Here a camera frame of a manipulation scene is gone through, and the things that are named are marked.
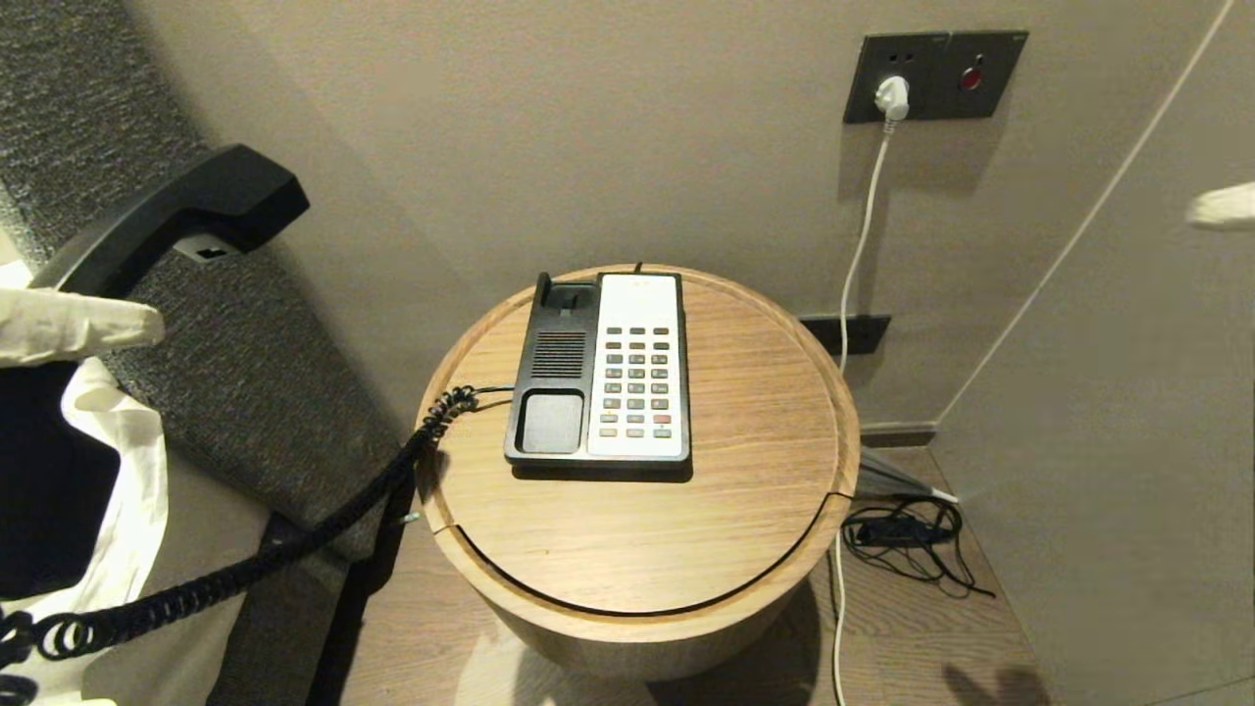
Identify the white power cable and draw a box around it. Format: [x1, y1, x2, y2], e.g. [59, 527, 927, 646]
[831, 120, 895, 706]

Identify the black telephone cord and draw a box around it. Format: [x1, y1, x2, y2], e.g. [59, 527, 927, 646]
[0, 385, 479, 706]

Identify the dark bed base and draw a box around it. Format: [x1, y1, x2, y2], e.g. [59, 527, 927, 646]
[206, 510, 354, 706]

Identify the round wooden side table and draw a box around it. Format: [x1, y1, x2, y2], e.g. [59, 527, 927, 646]
[414, 263, 862, 682]

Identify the dark wall socket plate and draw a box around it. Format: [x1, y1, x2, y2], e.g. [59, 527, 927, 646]
[843, 32, 952, 125]

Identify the black telephone handset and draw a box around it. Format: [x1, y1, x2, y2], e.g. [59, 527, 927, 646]
[27, 144, 311, 295]

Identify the black and white telephone base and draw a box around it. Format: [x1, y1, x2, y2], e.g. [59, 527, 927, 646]
[504, 272, 693, 470]

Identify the transparent folded umbrella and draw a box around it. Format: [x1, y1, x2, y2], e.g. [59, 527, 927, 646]
[855, 449, 960, 505]

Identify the dark plate with red button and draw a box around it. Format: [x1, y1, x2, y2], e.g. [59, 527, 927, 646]
[933, 30, 1029, 121]

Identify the grey upholstered headboard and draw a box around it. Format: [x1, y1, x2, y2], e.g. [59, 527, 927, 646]
[0, 0, 408, 562]

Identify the black power adapter with cable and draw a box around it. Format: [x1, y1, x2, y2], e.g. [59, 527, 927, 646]
[840, 497, 996, 599]

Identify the small dark wall outlet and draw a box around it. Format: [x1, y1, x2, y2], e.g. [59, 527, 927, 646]
[799, 315, 891, 358]

